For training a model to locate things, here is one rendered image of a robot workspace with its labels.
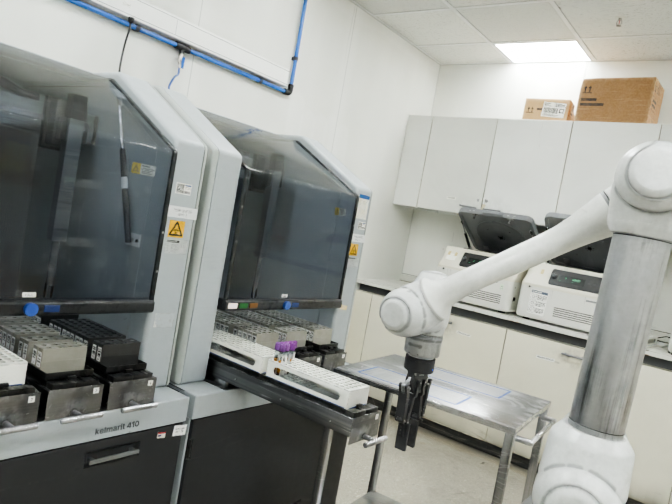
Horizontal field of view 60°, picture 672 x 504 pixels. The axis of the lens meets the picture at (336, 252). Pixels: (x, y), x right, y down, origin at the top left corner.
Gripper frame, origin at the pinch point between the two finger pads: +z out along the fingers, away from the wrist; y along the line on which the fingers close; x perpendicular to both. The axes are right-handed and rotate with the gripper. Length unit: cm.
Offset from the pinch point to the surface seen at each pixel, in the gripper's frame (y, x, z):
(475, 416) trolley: -28.2, 6.0, -1.9
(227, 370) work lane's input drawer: 7, -59, 0
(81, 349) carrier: 51, -65, -8
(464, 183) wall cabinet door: -258, -119, -93
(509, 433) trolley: -29.1, 15.9, -0.4
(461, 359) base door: -229, -85, 25
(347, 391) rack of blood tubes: 5.0, -16.4, -6.6
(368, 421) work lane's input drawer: -0.9, -12.1, 1.0
